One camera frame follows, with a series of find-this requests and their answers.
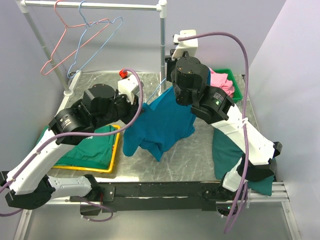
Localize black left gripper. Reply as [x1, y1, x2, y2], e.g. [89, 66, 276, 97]
[92, 87, 145, 130]

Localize light blue wire hanger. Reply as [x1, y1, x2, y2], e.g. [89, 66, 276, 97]
[146, 77, 167, 104]

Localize blue t shirt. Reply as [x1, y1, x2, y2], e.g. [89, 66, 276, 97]
[123, 87, 196, 162]

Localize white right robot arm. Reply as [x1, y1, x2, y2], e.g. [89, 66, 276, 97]
[164, 52, 282, 200]

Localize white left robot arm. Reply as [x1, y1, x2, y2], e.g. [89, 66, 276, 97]
[0, 83, 143, 210]

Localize green enterprise t shirt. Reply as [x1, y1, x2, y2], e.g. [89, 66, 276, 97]
[36, 124, 119, 170]

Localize pink t shirt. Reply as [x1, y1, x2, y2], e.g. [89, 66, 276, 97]
[209, 68, 235, 98]

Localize white clothes rack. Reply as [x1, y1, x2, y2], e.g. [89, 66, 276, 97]
[28, 6, 162, 106]

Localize yellow plastic tray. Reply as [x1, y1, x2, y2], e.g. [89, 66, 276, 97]
[49, 123, 122, 174]

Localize green plastic bin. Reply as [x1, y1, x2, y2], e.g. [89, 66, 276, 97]
[213, 68, 243, 103]

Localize dark green pants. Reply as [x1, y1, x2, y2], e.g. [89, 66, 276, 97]
[212, 128, 275, 196]

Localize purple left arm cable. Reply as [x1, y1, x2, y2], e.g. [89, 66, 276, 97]
[0, 67, 145, 223]

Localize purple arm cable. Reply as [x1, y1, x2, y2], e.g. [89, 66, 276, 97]
[0, 67, 145, 223]
[177, 31, 250, 235]

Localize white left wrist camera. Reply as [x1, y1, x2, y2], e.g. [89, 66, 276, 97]
[117, 69, 144, 105]

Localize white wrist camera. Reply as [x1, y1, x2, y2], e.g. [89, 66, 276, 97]
[117, 69, 144, 105]
[171, 29, 198, 60]

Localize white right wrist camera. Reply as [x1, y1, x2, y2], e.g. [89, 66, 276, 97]
[171, 29, 198, 60]

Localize blue wire hanger middle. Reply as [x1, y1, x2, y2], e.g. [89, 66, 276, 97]
[66, 0, 124, 80]

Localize black mounting base rail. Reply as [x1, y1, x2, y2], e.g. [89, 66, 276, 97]
[68, 180, 251, 218]

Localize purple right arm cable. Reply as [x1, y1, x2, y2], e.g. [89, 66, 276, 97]
[177, 31, 250, 235]

